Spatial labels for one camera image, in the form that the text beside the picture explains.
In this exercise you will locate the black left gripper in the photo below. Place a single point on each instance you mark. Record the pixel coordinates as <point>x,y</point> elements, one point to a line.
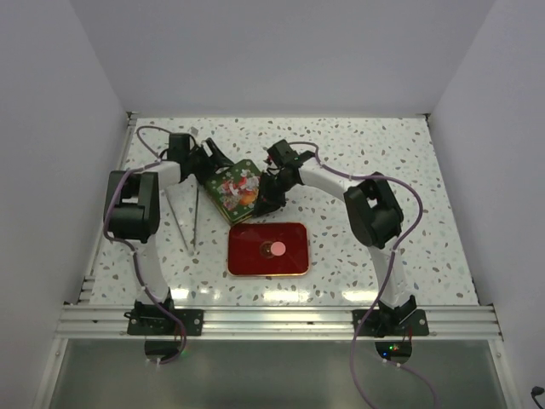
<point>216,161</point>

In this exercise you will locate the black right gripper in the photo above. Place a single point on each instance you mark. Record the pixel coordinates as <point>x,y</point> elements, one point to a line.
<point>268,201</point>

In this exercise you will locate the green tin lid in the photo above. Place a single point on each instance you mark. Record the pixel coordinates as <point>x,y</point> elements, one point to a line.
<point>234,190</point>

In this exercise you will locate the steel serving tongs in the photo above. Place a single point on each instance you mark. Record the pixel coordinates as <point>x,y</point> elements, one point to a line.
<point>184,203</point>

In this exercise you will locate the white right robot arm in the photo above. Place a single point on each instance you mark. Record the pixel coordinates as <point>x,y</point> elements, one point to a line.
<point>374,214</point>

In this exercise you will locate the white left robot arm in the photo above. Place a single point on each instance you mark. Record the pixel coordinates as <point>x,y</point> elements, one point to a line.
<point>132,212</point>

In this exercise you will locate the pink sandwich cookie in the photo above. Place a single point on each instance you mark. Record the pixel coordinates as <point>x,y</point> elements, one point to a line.
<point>277,248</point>

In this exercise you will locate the red lacquer tray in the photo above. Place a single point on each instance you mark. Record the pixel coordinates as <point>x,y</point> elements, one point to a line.
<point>248,250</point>

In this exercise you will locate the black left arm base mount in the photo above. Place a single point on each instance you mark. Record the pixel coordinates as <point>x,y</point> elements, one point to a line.
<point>164,320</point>

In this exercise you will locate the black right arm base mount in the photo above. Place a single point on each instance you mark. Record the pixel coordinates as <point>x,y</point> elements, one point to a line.
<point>404,320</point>

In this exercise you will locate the aluminium frame rail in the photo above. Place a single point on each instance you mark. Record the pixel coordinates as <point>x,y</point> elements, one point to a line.
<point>466,323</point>

